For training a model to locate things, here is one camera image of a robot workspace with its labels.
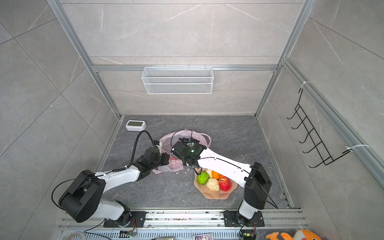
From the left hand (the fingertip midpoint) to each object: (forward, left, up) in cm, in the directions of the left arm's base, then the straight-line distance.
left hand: (170, 152), depth 90 cm
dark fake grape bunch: (-5, -11, +20) cm, 24 cm away
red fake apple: (-20, -30, +1) cm, 37 cm away
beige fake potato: (-20, -24, -1) cm, 31 cm away
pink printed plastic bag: (+9, +4, -3) cm, 10 cm away
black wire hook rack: (-21, -67, +27) cm, 75 cm away
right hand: (-9, -13, +5) cm, 17 cm away
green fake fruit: (-17, -19, +1) cm, 25 cm away
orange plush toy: (-44, -61, +1) cm, 75 cm away
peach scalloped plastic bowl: (-24, -28, -5) cm, 37 cm away
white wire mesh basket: (+44, -5, +22) cm, 49 cm away
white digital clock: (+25, +28, -3) cm, 38 cm away
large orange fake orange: (-16, -27, +1) cm, 31 cm away
